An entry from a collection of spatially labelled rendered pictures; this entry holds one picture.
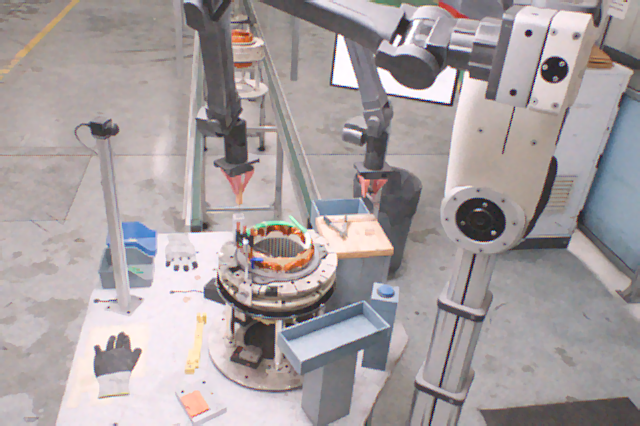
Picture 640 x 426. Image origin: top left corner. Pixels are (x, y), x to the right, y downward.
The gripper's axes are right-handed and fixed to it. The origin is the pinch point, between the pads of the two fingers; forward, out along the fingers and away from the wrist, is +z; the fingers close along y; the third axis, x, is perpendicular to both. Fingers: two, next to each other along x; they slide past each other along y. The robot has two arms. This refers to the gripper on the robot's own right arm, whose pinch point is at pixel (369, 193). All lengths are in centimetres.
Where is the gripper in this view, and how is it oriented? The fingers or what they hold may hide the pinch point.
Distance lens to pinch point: 167.5
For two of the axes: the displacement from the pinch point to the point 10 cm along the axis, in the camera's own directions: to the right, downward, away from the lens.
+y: -9.7, 0.5, -2.5
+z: -0.9, 8.5, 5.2
